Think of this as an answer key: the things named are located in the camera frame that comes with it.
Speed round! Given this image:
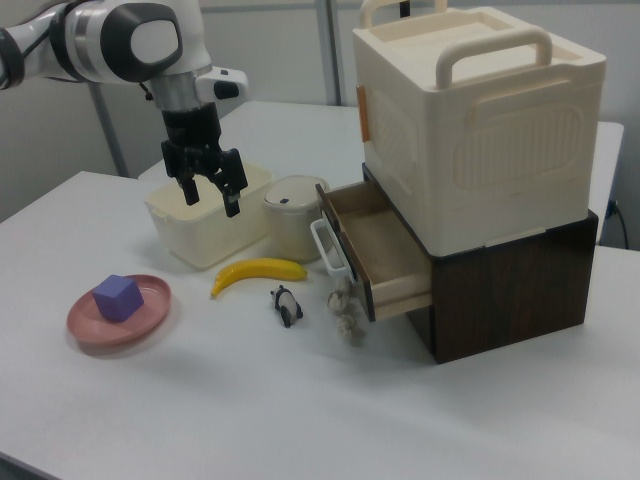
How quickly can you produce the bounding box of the black cable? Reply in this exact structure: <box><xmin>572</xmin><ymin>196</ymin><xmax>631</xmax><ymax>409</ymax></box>
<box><xmin>608</xmin><ymin>200</ymin><xmax>630</xmax><ymax>249</ymax></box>

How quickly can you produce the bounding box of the dark wood drawer cabinet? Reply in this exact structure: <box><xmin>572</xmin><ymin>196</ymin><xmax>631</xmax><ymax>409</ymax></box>
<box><xmin>361</xmin><ymin>163</ymin><xmax>600</xmax><ymax>365</ymax></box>

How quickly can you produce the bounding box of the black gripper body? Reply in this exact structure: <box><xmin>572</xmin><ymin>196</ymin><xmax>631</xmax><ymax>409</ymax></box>
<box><xmin>160</xmin><ymin>101</ymin><xmax>240</xmax><ymax>190</ymax></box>

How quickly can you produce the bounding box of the purple cube block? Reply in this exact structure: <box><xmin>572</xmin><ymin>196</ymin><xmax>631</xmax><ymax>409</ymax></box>
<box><xmin>92</xmin><ymin>274</ymin><xmax>146</xmax><ymax>324</ymax></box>

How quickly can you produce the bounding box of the open wooden drawer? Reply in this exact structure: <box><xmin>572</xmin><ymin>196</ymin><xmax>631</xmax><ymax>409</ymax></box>
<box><xmin>315</xmin><ymin>180</ymin><xmax>434</xmax><ymax>323</ymax></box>

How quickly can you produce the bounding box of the cream plastic storage box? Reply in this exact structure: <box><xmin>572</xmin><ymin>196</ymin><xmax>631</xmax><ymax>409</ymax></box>
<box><xmin>352</xmin><ymin>0</ymin><xmax>609</xmax><ymax>259</ymax></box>

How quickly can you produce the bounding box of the cream rectangular plastic bin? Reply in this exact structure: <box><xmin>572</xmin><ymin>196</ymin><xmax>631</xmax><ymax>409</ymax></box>
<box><xmin>144</xmin><ymin>161</ymin><xmax>274</xmax><ymax>272</ymax></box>

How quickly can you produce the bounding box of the white drawer handle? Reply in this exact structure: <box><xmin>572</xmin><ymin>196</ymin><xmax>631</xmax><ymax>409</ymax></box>
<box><xmin>310</xmin><ymin>211</ymin><xmax>357</xmax><ymax>280</ymax></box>

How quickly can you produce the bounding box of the cream round lidded container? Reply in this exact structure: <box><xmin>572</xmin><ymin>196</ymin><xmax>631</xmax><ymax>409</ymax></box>
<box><xmin>262</xmin><ymin>174</ymin><xmax>331</xmax><ymax>264</ymax></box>

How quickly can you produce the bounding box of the yellow plastic banana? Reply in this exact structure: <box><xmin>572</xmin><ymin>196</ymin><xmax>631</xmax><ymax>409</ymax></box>
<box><xmin>209</xmin><ymin>257</ymin><xmax>309</xmax><ymax>300</ymax></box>

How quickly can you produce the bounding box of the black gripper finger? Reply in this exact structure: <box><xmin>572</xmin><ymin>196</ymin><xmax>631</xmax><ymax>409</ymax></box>
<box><xmin>179</xmin><ymin>174</ymin><xmax>201</xmax><ymax>207</ymax></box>
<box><xmin>218</xmin><ymin>148</ymin><xmax>248</xmax><ymax>218</ymax></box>

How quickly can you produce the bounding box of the pink plastic plate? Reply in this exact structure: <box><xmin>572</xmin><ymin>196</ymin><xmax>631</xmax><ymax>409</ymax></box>
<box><xmin>67</xmin><ymin>274</ymin><xmax>173</xmax><ymax>348</ymax></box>

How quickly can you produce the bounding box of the black and white panda toy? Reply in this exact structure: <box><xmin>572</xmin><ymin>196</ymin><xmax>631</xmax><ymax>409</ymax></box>
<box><xmin>269</xmin><ymin>284</ymin><xmax>305</xmax><ymax>329</ymax></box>

